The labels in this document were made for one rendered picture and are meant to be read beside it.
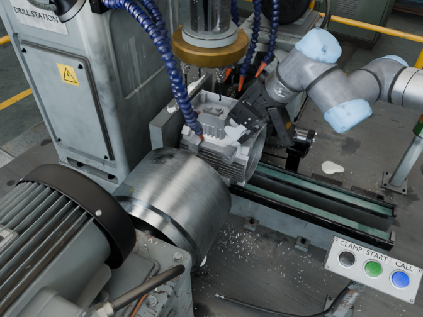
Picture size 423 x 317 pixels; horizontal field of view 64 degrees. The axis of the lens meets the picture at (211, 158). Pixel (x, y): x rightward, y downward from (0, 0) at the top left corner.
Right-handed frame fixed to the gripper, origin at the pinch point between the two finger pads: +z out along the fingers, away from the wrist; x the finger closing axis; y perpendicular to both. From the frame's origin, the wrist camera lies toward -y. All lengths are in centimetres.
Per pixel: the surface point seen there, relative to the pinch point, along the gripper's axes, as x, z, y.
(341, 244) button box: 18.3, -14.3, -27.0
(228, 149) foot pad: 1.6, 2.1, 0.6
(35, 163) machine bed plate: 12, 61, 48
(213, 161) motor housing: 2.9, 8.4, 1.5
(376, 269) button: 20.4, -17.2, -33.5
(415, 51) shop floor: -341, 57, -120
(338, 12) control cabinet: -322, 72, -29
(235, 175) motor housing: 3.4, 6.4, -5.5
